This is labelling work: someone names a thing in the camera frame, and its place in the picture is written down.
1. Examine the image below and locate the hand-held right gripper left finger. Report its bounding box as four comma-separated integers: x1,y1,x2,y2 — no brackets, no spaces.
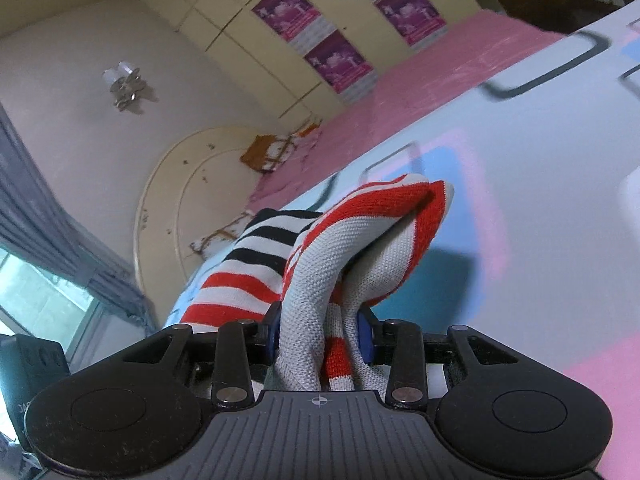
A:
121,302,282,409

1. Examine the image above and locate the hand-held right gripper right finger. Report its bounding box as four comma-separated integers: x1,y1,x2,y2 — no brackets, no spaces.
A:
356,307,522,409

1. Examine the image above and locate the red black striped white garment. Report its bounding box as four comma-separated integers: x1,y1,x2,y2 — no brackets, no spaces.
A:
179,174,456,394

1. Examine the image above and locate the window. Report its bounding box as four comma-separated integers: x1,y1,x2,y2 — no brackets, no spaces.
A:
0,247,107,358

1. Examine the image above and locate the orange patterned pillow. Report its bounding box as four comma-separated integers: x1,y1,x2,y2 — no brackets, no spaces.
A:
189,212,257,261
240,132,322,174

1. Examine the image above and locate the grey curtain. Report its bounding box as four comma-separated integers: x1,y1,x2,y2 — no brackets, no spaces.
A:
0,105,157,337

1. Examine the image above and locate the cream wooden headboard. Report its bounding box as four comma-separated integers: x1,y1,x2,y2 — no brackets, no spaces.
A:
134,126,321,307

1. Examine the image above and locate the printed light blue blanket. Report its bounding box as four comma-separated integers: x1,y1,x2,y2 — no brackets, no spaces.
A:
165,5,640,480

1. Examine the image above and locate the pink bedsheet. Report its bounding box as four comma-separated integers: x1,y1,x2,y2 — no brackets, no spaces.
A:
252,10,576,202

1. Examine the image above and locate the ceiling lamp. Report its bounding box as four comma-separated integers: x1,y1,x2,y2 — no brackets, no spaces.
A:
102,60,152,111

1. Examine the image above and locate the cream wardrobe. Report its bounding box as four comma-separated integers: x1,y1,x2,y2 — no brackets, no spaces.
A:
130,0,482,122

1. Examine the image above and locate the purple wall poster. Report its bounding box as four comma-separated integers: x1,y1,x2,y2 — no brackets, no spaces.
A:
374,0,447,47
304,30,379,107
251,0,334,54

